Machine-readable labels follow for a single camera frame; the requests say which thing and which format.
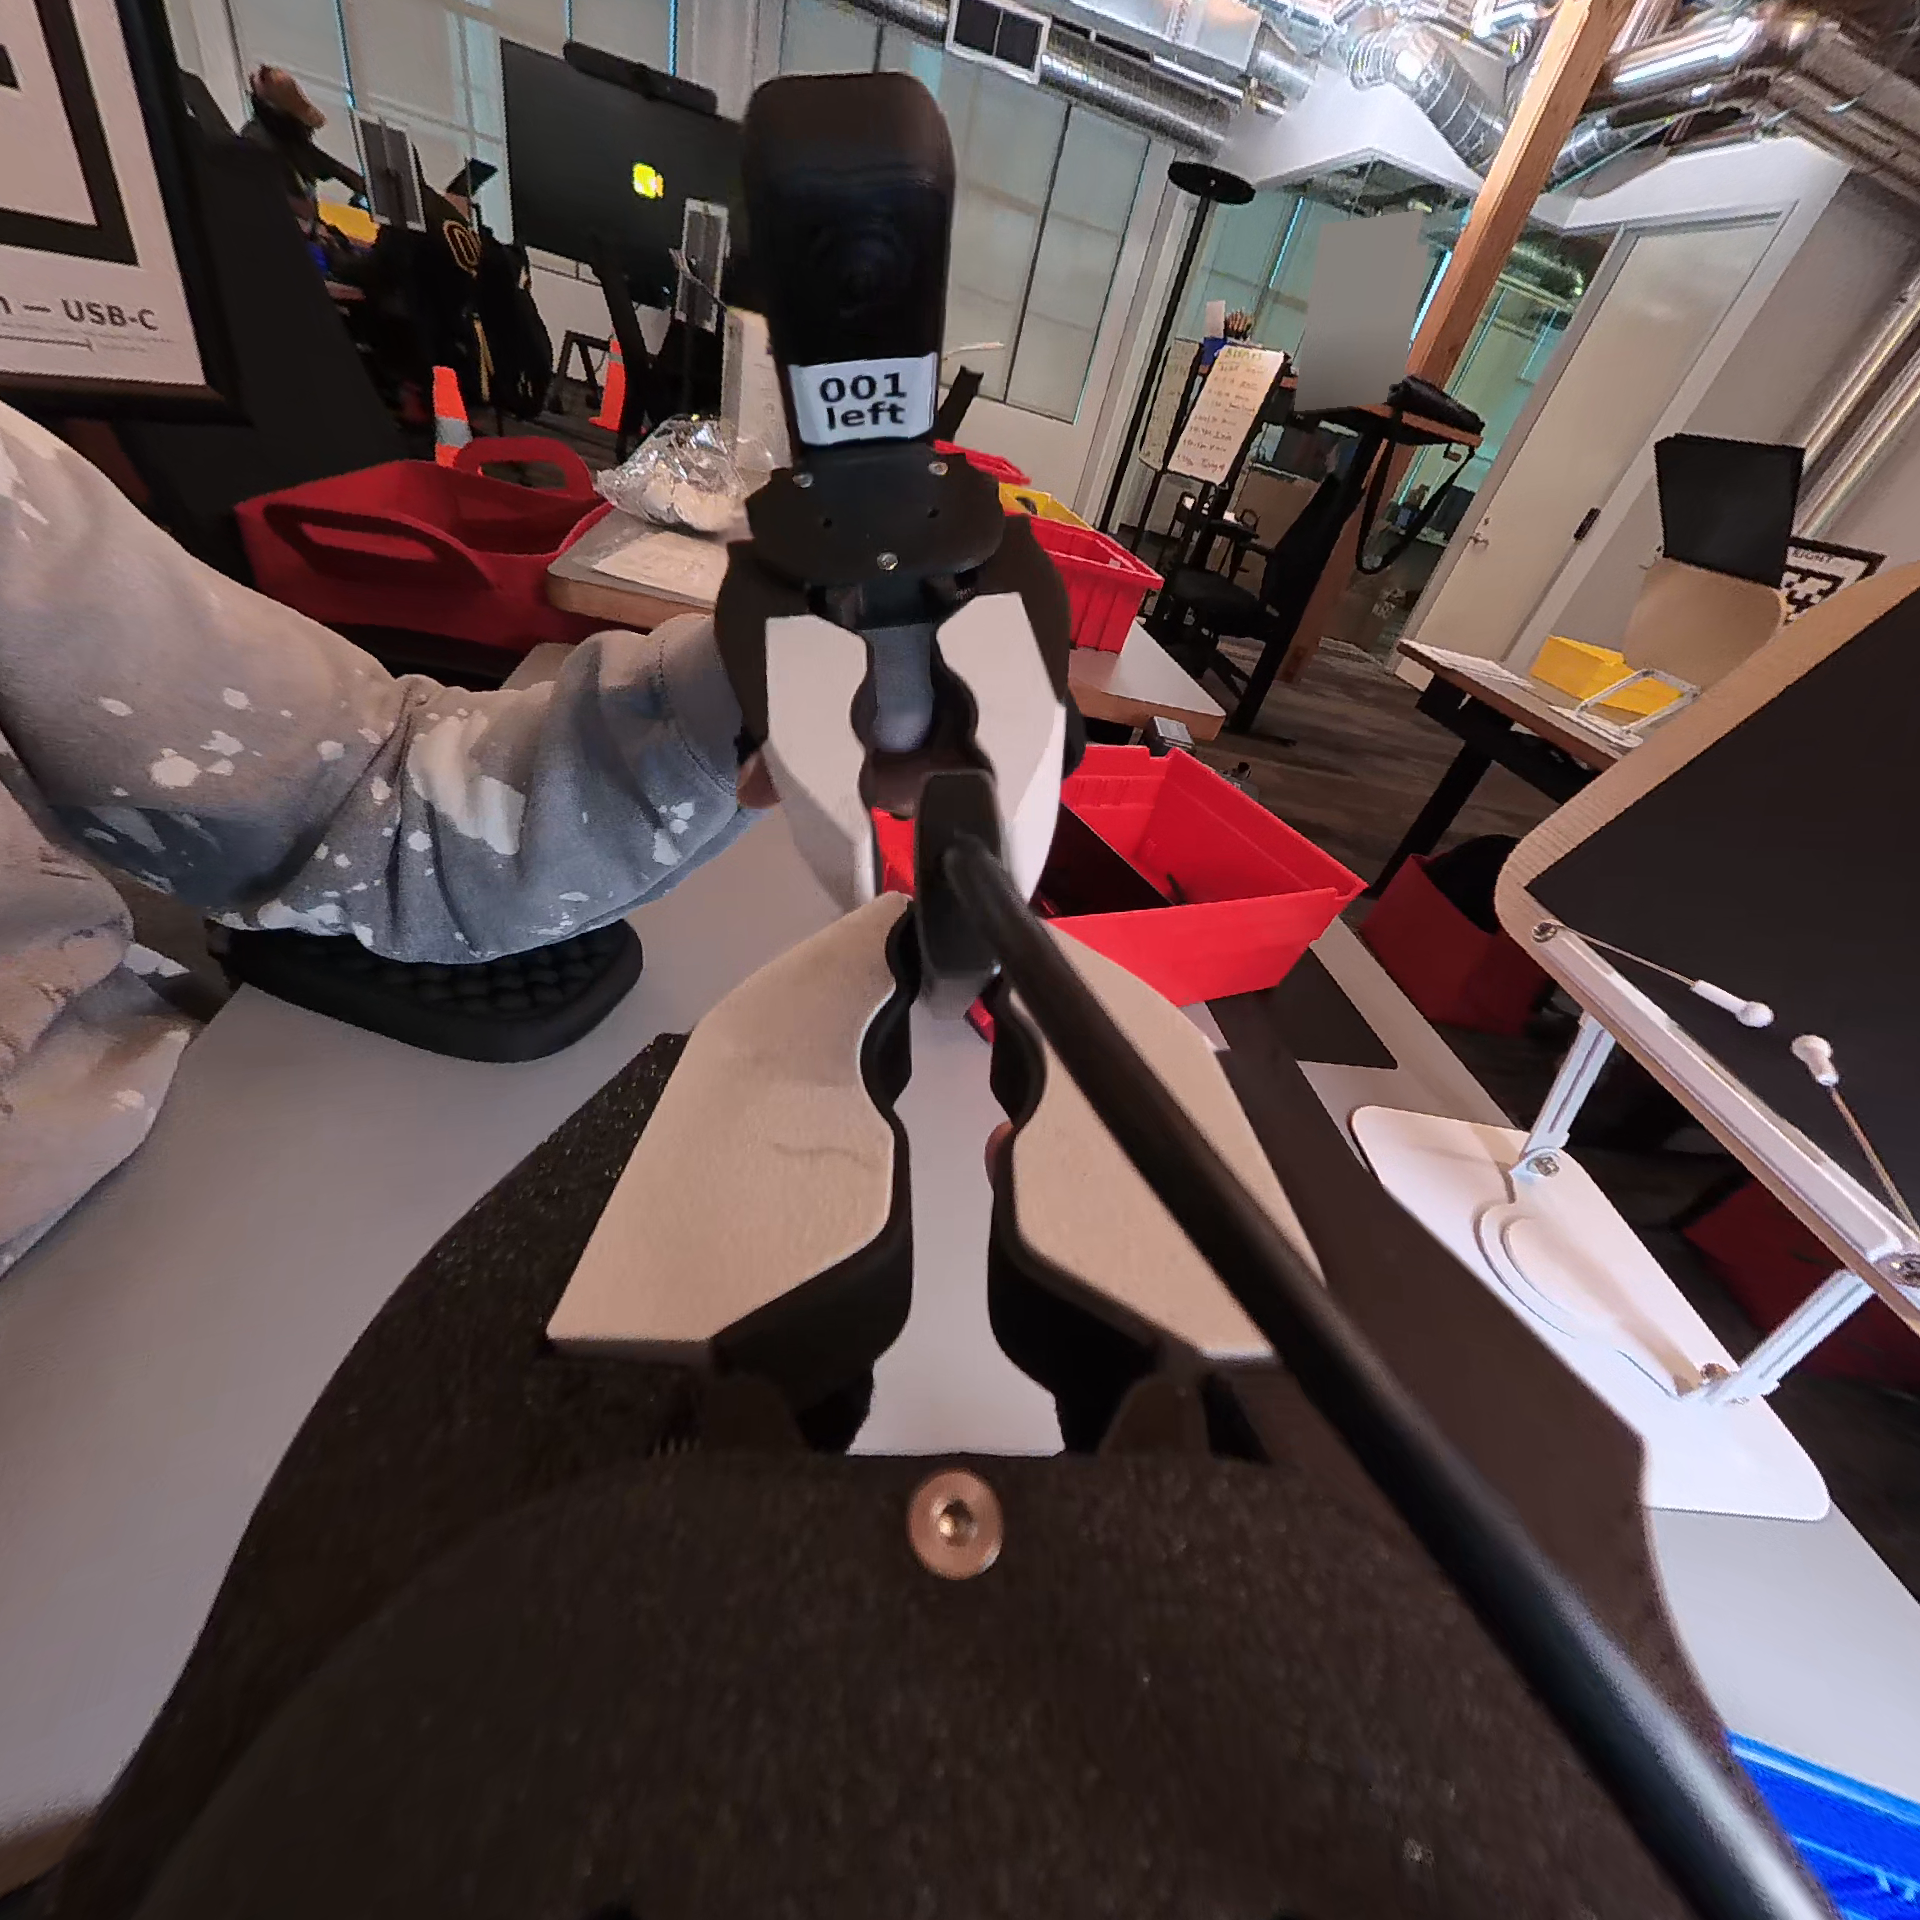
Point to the person's left forearm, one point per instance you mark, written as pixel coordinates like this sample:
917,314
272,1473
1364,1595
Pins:
376,781

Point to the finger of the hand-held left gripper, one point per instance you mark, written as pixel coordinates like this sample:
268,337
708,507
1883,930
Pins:
810,735
1019,720

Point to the fiducial marker poster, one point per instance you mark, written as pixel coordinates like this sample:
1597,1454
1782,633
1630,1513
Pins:
136,285

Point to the yellow plastic bin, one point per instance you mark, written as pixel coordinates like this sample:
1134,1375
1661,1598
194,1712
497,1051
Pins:
1042,503
1588,669

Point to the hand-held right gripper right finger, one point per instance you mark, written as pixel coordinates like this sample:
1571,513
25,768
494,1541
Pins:
1108,1245

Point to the black mesh pad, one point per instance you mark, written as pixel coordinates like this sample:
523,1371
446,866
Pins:
450,1003

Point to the desk with black legs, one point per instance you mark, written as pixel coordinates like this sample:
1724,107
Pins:
1477,681

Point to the red fabric box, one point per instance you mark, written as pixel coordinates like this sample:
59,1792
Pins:
1446,945

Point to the black bin divider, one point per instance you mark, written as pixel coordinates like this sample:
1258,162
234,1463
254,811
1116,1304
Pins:
1094,862

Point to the white door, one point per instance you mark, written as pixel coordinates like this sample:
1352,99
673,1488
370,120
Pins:
1574,450

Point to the orange traffic cone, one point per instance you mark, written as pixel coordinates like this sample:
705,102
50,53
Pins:
609,398
450,427

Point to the white paper sheet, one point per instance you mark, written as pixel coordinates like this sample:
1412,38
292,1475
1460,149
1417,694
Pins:
661,567

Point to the black board on white stand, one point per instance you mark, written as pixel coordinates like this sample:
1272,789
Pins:
1724,510
1800,839

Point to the person's left hand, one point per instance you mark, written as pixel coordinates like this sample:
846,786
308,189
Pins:
758,782

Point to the white easel board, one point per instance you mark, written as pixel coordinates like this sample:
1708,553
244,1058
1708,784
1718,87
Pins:
1222,413

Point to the black floor lamp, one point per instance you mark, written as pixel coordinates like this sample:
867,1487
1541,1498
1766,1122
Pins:
1185,301

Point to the red plastic bin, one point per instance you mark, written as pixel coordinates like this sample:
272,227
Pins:
1229,915

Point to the person's right hand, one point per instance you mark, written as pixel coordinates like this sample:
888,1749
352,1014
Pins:
1001,1155

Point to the blue plastic bin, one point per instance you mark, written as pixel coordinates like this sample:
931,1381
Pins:
1845,1845

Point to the silver air duct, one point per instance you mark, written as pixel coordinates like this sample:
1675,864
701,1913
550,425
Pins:
1425,75

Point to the red tote basket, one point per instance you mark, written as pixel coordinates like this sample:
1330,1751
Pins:
376,569

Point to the clear plastic bag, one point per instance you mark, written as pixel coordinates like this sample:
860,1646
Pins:
675,481

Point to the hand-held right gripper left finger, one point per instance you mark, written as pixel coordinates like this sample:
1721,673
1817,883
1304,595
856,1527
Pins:
733,1170

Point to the wooden pillar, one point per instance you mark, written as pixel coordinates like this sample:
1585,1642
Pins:
1500,181

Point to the black tv screen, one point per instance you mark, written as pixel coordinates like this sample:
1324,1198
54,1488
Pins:
600,149

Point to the black office chair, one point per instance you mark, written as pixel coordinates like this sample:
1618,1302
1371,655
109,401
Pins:
1213,599

